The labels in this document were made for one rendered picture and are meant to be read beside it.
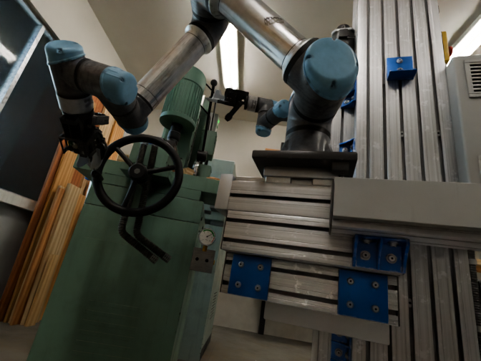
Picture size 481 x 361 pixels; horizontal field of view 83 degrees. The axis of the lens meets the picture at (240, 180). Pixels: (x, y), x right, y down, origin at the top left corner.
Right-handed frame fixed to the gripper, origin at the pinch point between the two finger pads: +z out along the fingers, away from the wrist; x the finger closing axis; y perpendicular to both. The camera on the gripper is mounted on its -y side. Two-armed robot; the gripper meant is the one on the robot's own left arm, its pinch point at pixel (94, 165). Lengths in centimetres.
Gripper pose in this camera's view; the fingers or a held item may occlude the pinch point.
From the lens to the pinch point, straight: 94.4
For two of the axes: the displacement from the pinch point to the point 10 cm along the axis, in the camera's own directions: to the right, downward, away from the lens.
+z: -1.8, 7.4, 6.5
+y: -0.8, 6.5, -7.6
